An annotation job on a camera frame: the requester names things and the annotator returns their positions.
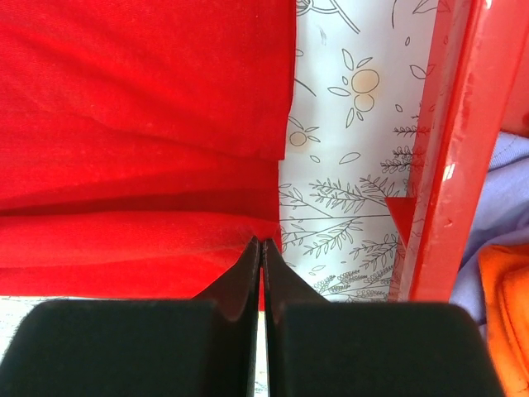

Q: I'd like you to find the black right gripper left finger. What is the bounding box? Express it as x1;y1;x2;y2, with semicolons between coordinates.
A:
1;239;260;396

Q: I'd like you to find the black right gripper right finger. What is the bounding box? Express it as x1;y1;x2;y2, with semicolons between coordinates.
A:
262;240;503;396

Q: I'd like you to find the red t shirt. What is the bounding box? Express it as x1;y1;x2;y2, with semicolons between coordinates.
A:
1;1;296;299

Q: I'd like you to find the orange t shirt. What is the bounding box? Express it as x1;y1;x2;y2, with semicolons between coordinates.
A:
479;245;528;396

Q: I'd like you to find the lavender t shirt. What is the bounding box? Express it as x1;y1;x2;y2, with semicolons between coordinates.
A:
450;132;528;330

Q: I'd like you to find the floral table cloth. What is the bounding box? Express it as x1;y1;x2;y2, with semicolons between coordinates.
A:
0;0;441;397

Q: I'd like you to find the red plastic bin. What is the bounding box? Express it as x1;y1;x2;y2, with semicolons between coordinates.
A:
388;1;528;302

